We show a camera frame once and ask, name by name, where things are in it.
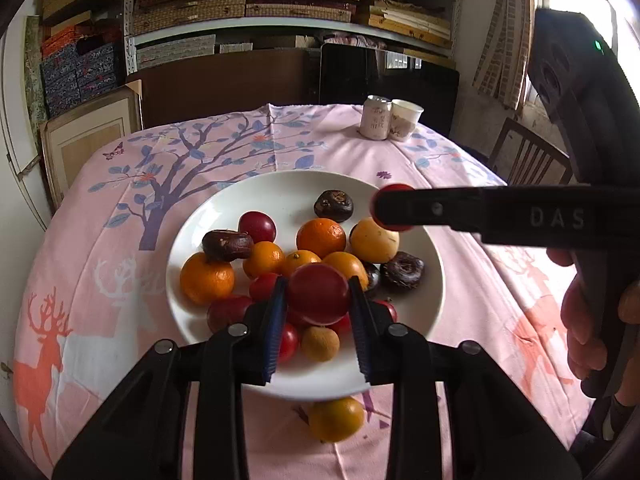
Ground white oval plate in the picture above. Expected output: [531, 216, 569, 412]
[166, 170, 445, 401]

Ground small red plum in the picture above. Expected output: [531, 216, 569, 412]
[248, 272, 281, 303]

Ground large mandarin orange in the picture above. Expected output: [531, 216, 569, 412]
[179, 252, 236, 306]

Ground white paper cup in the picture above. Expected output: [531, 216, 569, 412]
[389, 99, 424, 142]

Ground yellow round fruit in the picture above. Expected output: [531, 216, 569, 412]
[349, 216, 401, 264]

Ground person's right forearm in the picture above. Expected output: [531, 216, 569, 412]
[570, 392, 638, 466]

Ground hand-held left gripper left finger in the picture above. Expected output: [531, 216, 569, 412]
[52, 276, 289, 480]

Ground tan longan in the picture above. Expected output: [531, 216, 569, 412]
[300, 325, 341, 362]

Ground pale flat boxes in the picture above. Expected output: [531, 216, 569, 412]
[136, 35, 253, 68]

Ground pink cloth bundle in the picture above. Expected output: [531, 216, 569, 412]
[322, 31, 388, 50]

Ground white metal shelf rack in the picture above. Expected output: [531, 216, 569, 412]
[122, 0, 463, 86]

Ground orange patterned boxes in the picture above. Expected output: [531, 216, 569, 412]
[41, 25, 81, 58]

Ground dark red plum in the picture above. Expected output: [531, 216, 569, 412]
[207, 294, 256, 333]
[237, 211, 277, 244]

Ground brown wooden board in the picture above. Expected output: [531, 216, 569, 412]
[125, 49, 321, 131]

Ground black glossy panel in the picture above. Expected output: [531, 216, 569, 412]
[319, 42, 461, 136]

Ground small mandarin orange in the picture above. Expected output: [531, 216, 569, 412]
[242, 241, 286, 280]

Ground pink printed tablecloth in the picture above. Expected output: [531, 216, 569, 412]
[12, 102, 596, 480]

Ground blue patterned storage boxes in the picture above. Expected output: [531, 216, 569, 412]
[40, 42, 121, 118]

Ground stack of woven flat boxes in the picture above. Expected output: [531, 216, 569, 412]
[130, 0, 458, 51]

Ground brick patterned curtain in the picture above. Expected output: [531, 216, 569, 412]
[472, 0, 536, 111]

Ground dark wooden chair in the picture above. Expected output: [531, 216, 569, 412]
[487, 117, 573, 186]

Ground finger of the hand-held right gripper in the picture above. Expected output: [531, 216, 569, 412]
[374, 186, 485, 234]

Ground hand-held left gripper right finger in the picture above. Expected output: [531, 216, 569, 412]
[347, 275, 583, 480]

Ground beige framed panel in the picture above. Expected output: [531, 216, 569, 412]
[40, 87, 143, 211]

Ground person's right hand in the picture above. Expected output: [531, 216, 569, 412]
[546, 247, 640, 382]

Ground white beverage can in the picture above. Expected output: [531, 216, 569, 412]
[360, 95, 393, 140]

